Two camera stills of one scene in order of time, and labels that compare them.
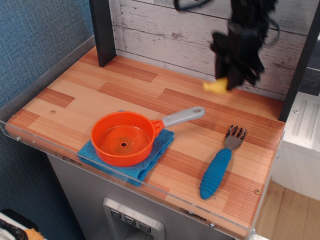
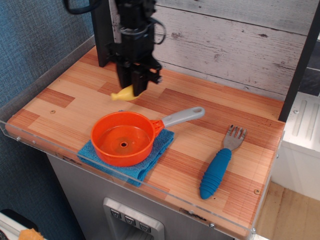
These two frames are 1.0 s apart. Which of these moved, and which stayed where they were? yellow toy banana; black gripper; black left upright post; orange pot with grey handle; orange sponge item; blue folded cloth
Moved: yellow toy banana; black gripper
Stayed: blue folded cloth; black left upright post; orange sponge item; orange pot with grey handle
